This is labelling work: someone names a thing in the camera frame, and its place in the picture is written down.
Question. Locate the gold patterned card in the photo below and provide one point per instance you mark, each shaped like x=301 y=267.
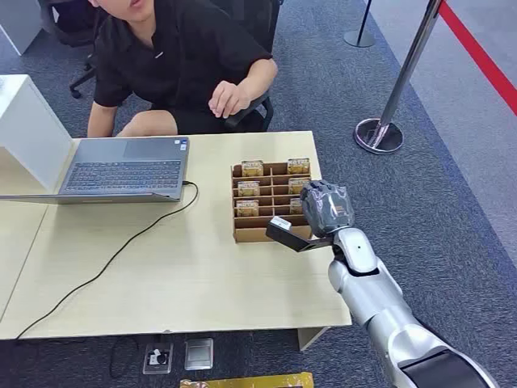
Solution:
x=247 y=209
x=296 y=186
x=295 y=207
x=252 y=168
x=298 y=166
x=248 y=189

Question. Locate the grey laptop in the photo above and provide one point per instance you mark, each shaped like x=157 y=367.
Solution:
x=121 y=171

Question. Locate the person's right forearm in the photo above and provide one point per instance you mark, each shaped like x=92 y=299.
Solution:
x=99 y=120

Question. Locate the person's left forearm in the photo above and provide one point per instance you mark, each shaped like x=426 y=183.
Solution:
x=262 y=80

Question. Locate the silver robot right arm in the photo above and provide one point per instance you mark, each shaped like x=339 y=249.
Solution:
x=375 y=300

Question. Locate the red barrier belt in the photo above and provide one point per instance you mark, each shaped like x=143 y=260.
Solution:
x=481 y=56

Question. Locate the yellow flat object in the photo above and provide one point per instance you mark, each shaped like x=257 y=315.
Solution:
x=250 y=382

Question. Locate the dark stanchion post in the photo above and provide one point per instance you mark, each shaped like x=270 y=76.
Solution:
x=360 y=36

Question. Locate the closed metal floor socket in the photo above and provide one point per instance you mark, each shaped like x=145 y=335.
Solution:
x=198 y=354

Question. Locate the person's left hand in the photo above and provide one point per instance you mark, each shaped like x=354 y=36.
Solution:
x=227 y=99

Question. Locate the cardboard card holder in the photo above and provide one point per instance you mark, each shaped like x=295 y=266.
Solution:
x=266 y=227

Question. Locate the white cabinet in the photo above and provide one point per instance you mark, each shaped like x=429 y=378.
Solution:
x=18 y=21

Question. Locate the chrome stanchion post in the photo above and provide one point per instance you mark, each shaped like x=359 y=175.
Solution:
x=389 y=102

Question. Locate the person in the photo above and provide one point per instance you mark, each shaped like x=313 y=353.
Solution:
x=177 y=53

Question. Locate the white box stand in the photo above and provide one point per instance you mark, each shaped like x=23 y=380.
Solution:
x=28 y=128

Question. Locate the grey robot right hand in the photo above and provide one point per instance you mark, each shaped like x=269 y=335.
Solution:
x=325 y=209

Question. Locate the floor socket with plug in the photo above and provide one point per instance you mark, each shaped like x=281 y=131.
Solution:
x=157 y=358

